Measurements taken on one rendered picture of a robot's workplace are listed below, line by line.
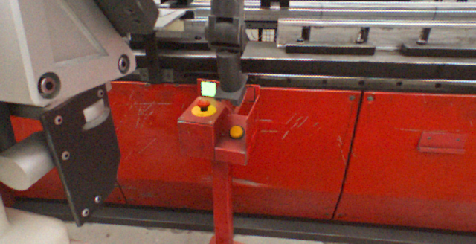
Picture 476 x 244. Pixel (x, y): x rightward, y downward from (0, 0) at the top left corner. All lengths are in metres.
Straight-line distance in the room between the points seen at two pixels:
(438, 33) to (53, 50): 1.19
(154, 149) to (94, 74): 1.07
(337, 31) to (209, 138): 0.60
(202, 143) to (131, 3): 0.68
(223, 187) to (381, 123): 0.60
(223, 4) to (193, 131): 0.37
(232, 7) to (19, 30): 0.49
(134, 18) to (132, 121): 1.03
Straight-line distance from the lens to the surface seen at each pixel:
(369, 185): 1.36
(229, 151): 0.84
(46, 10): 0.21
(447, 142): 1.32
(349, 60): 1.06
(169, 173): 1.35
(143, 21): 0.23
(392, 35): 1.21
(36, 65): 0.20
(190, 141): 0.87
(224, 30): 0.66
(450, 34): 1.29
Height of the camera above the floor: 1.20
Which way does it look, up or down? 28 degrees down
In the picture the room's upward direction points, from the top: straight up
